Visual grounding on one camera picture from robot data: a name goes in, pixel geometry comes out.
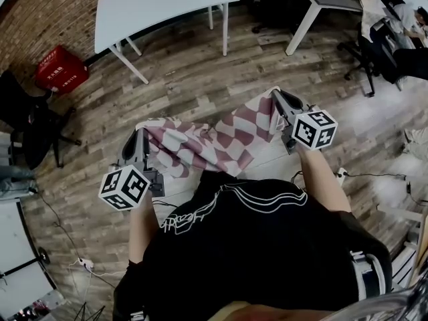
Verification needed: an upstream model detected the person's black printed t-shirt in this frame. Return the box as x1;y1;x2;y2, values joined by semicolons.
113;171;394;321

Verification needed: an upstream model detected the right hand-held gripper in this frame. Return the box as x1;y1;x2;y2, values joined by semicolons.
270;88;338;155

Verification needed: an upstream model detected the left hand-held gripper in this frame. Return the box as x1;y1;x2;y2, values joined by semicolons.
98;127;167;212

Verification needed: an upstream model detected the white table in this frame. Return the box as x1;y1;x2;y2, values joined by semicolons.
94;0;241;85

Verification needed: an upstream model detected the person's right forearm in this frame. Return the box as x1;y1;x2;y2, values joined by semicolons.
299;145;352;213

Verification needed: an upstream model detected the crumpled beige cloth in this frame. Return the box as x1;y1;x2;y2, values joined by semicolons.
326;0;389;43

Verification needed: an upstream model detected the person's left forearm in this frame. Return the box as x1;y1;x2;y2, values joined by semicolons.
128;197;160;267

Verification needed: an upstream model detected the pink checkered tablecloth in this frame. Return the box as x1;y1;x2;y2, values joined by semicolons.
135;85;292;180

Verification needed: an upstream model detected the red box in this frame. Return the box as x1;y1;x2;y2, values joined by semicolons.
34;44;90;96

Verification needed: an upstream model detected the grey backpack strap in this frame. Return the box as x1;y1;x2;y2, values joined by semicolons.
350;251;384;302

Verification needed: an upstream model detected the white panel black edge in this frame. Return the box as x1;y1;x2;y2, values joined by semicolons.
0;199;58;310

